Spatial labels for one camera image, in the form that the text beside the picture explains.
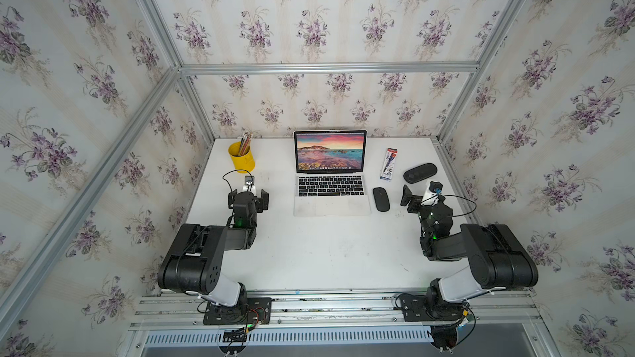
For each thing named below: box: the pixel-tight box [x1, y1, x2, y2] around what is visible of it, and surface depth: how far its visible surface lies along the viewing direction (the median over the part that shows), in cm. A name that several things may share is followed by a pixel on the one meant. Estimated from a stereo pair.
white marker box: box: [379, 147, 399, 182], surface depth 110 cm
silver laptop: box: [293, 128, 372, 218], surface depth 103 cm
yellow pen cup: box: [228, 141, 256, 175], surface depth 104 cm
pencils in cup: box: [238, 131, 254, 157], surface depth 102 cm
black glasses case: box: [403, 162, 438, 184], surface depth 106 cm
